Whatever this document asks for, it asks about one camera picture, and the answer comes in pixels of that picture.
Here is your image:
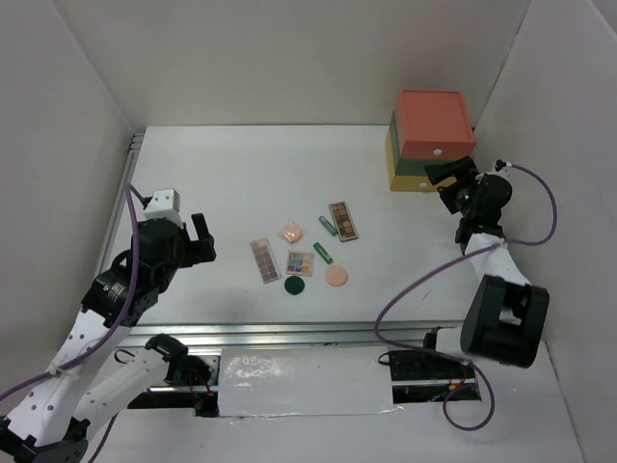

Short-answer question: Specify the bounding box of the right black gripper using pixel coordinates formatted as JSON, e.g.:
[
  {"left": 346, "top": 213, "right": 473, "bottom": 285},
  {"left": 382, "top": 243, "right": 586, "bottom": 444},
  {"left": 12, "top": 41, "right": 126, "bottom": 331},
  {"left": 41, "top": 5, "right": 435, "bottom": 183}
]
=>
[{"left": 424, "top": 156, "right": 483, "bottom": 218}]

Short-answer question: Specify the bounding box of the red top drawer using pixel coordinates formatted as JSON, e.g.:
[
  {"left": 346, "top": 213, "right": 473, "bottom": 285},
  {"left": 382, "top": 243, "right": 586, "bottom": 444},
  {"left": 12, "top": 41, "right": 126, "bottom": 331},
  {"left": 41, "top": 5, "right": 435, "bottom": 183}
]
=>
[{"left": 394, "top": 90, "right": 476, "bottom": 148}]

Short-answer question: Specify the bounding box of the pink eyeshadow palette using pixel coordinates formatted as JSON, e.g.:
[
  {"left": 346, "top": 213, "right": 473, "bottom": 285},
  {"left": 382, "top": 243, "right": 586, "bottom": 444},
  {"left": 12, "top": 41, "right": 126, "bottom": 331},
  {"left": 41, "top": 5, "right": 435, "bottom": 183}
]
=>
[{"left": 250, "top": 238, "right": 282, "bottom": 284}]

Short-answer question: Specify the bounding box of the brown eyeshadow palette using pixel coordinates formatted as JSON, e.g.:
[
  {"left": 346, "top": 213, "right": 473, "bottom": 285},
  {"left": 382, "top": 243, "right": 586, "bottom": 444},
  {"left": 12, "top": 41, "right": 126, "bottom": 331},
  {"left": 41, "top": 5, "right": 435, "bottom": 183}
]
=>
[{"left": 329, "top": 202, "right": 358, "bottom": 242}]

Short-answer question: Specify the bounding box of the colourful square eyeshadow palette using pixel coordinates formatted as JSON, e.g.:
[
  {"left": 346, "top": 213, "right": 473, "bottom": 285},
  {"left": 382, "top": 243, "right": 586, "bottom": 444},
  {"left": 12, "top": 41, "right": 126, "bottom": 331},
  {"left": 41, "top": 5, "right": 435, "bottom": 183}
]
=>
[{"left": 285, "top": 250, "right": 314, "bottom": 277}]

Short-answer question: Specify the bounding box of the green lipstick tube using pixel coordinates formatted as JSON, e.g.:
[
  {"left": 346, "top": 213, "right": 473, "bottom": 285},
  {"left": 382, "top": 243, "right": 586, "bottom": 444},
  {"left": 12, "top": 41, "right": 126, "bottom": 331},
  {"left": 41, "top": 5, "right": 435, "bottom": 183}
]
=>
[
  {"left": 312, "top": 242, "right": 334, "bottom": 265},
  {"left": 318, "top": 216, "right": 338, "bottom": 236}
]

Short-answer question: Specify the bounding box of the green drawer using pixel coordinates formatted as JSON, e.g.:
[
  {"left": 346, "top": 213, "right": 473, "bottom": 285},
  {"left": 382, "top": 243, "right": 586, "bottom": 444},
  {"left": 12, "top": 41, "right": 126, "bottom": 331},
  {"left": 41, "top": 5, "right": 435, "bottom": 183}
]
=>
[{"left": 386, "top": 112, "right": 474, "bottom": 176}]

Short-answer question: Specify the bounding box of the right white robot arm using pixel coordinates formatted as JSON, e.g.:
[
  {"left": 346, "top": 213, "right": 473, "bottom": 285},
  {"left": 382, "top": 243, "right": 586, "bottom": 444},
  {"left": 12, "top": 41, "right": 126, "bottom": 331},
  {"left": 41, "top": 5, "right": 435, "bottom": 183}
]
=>
[{"left": 424, "top": 156, "right": 550, "bottom": 368}]

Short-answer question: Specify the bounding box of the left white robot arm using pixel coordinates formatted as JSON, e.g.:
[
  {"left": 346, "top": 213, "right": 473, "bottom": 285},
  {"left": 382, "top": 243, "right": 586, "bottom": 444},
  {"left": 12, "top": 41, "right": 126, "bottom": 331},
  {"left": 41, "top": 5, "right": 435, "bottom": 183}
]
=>
[{"left": 1, "top": 213, "right": 216, "bottom": 462}]

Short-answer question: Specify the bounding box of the wrapped peach makeup puff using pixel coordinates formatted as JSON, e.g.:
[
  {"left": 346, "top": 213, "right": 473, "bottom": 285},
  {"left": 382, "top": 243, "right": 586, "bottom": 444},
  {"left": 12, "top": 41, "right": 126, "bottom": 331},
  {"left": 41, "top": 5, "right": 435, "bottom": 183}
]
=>
[{"left": 279, "top": 222, "right": 304, "bottom": 244}]

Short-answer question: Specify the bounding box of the bare peach makeup puff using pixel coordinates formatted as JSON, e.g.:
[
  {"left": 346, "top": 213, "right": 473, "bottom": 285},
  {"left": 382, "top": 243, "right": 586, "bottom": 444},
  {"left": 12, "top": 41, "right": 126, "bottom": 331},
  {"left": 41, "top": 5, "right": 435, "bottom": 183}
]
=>
[{"left": 325, "top": 264, "right": 348, "bottom": 287}]

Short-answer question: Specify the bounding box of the dark green round compact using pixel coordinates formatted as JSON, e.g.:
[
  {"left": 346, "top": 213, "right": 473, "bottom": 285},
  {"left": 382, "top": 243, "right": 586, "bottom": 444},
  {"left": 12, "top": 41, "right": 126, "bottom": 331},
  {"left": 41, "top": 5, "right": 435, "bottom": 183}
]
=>
[{"left": 283, "top": 275, "right": 306, "bottom": 295}]

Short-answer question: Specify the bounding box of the white foil-edged cover plate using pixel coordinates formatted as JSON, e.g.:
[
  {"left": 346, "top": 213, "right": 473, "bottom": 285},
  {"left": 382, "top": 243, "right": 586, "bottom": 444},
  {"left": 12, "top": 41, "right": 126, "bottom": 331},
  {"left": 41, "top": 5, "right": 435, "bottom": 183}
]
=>
[{"left": 218, "top": 346, "right": 397, "bottom": 418}]

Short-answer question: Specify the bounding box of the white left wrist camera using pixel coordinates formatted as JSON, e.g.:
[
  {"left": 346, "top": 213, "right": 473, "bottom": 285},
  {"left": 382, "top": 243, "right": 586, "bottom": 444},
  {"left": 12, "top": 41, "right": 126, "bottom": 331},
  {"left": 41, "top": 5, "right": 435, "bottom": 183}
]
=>
[{"left": 144, "top": 188, "right": 182, "bottom": 227}]

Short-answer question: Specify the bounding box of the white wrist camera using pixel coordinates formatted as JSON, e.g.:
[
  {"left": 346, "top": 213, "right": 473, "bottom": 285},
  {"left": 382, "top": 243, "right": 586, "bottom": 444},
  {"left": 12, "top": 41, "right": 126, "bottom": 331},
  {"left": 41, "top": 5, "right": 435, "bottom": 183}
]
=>
[
  {"left": 144, "top": 188, "right": 182, "bottom": 227},
  {"left": 492, "top": 159, "right": 512, "bottom": 178}
]

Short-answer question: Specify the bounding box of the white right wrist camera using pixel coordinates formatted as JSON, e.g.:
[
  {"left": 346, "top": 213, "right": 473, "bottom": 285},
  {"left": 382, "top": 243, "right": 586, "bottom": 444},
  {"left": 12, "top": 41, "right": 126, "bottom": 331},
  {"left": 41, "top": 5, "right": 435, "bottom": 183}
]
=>
[{"left": 492, "top": 159, "right": 512, "bottom": 178}]

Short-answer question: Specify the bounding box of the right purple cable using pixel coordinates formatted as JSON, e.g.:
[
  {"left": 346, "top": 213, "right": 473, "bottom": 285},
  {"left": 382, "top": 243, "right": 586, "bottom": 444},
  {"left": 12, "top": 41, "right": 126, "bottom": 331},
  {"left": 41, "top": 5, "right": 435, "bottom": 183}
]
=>
[{"left": 374, "top": 162, "right": 559, "bottom": 430}]

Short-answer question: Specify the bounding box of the aluminium frame rail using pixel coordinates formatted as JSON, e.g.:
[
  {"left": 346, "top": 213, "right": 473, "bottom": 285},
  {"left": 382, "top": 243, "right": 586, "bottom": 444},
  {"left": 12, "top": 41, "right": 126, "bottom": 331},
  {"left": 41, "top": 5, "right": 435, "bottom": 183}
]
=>
[{"left": 123, "top": 125, "right": 475, "bottom": 347}]

